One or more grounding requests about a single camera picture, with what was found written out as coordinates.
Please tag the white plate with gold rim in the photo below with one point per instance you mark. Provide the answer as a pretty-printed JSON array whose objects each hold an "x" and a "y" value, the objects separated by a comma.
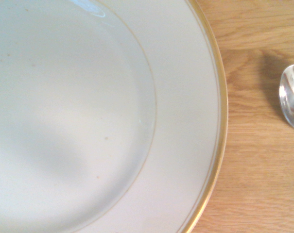
[{"x": 88, "y": 109}]

